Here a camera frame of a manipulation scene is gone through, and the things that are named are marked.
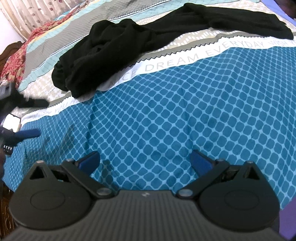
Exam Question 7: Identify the black pants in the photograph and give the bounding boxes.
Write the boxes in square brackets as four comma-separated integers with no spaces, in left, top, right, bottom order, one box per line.
[52,3,293,98]

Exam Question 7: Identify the red floral blanket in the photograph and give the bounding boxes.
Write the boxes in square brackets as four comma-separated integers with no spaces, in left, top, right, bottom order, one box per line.
[0,4,79,91]

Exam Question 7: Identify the carved wooden headboard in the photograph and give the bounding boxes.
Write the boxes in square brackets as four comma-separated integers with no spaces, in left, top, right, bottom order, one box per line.
[0,41,23,73]

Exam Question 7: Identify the patterned blue bedspread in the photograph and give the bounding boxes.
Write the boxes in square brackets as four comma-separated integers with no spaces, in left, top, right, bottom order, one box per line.
[3,1,295,207]

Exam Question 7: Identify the floral beige curtain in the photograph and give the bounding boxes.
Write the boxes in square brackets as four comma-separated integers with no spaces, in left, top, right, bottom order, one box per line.
[1,0,85,40]

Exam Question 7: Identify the purple bed sheet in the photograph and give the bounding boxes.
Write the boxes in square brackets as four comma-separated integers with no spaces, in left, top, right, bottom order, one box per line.
[261,0,295,26]

